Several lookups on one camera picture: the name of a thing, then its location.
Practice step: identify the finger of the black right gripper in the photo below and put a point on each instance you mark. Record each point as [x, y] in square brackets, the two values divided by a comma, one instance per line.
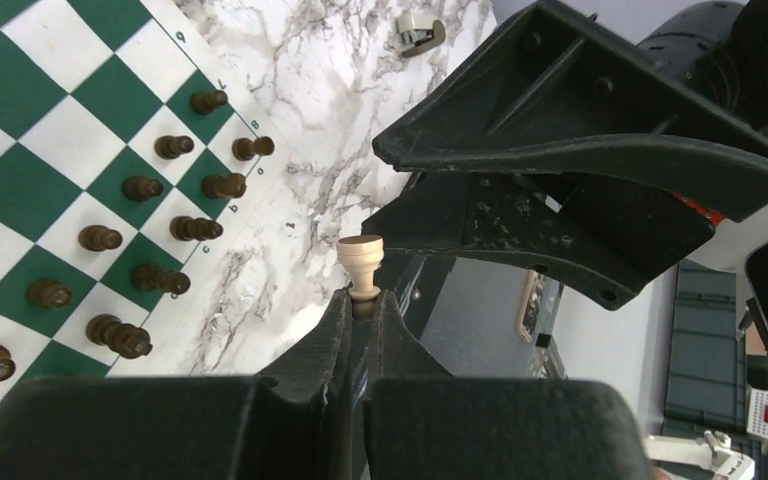
[609, 241]

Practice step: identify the dark green storage crate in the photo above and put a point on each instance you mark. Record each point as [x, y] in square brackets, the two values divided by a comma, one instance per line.
[706, 383]

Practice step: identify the light wooden chess piece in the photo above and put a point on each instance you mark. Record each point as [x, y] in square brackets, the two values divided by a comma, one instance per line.
[361, 256]

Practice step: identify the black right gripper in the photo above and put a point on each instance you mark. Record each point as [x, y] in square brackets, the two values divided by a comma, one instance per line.
[551, 91]

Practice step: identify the green white chess board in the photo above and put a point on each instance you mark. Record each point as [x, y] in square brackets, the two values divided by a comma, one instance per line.
[86, 88]

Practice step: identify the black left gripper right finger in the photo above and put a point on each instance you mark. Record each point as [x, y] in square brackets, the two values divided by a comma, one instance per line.
[421, 422]

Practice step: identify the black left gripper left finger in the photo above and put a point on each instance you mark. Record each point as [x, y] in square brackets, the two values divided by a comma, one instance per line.
[289, 421]

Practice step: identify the white device with display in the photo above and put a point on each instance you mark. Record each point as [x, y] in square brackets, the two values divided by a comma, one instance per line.
[757, 413]

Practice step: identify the phone with patterned case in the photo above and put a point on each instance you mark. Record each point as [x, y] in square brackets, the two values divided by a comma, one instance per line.
[530, 305]

